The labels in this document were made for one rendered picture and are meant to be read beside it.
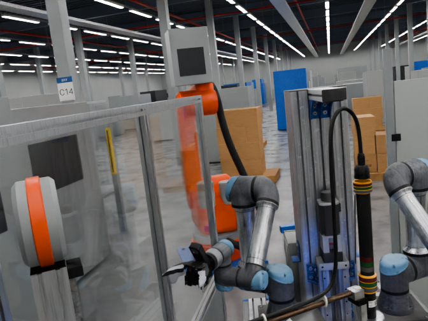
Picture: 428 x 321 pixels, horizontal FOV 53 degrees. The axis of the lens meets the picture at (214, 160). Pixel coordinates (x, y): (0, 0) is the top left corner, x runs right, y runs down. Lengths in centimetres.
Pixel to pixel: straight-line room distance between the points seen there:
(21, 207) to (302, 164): 146
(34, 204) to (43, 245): 7
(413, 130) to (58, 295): 247
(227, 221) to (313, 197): 315
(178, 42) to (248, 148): 468
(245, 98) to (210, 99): 665
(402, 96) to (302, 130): 108
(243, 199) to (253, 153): 731
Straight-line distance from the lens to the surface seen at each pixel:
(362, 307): 118
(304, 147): 197
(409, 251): 210
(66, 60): 768
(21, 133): 100
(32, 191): 77
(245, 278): 170
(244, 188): 184
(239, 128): 913
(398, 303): 208
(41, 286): 83
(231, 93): 1171
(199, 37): 494
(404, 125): 292
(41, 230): 75
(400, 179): 190
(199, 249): 154
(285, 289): 195
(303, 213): 203
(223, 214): 507
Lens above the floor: 208
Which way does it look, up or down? 9 degrees down
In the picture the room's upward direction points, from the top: 6 degrees counter-clockwise
